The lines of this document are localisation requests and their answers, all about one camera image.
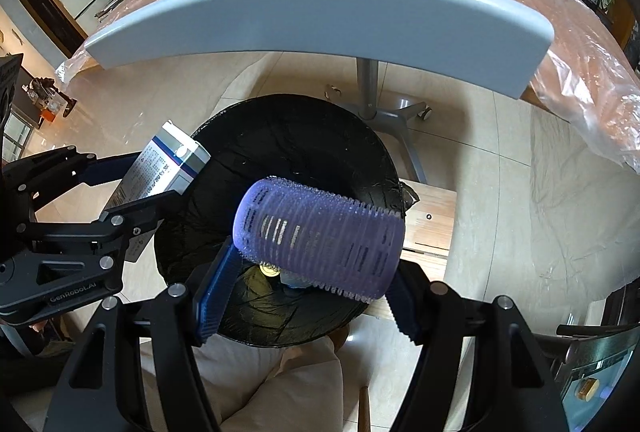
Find dark wooden door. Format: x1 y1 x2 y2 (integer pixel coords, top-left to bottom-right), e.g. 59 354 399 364
12 0 88 68

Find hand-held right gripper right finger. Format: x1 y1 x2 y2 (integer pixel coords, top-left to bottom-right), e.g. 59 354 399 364
382 259 576 432

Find white box with blue stripe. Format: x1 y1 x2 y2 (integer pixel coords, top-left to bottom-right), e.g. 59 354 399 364
107 119 212 263

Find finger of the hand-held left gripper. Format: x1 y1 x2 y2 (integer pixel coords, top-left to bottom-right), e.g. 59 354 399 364
4 151 146 209
0 189 190 328

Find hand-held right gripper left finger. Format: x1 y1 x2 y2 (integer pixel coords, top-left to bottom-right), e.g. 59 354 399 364
47 237 246 432

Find person's beige trousers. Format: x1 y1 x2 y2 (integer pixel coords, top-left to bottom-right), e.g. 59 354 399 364
140 332 371 432

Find clear plastic table cover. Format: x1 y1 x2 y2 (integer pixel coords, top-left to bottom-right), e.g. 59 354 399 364
55 0 640 173

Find black lined trash bin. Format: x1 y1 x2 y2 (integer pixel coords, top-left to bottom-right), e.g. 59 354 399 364
152 95 421 348

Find purple hair roller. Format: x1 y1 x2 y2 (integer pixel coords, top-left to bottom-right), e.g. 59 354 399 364
232 175 405 304

